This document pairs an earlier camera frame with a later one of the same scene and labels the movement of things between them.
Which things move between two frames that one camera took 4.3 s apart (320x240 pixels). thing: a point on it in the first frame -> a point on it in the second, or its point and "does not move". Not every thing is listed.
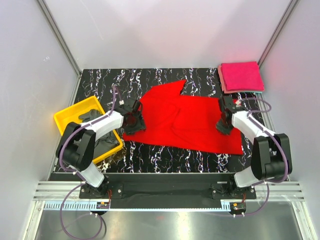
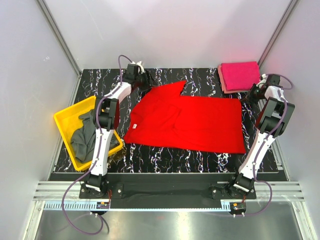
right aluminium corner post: (290, 8) does not move
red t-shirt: (188, 120) does not move
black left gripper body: (137, 125) -> (143, 83)
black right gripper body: (224, 127) -> (253, 95)
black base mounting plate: (166, 191) does not move
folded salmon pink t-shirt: (221, 75) does not move
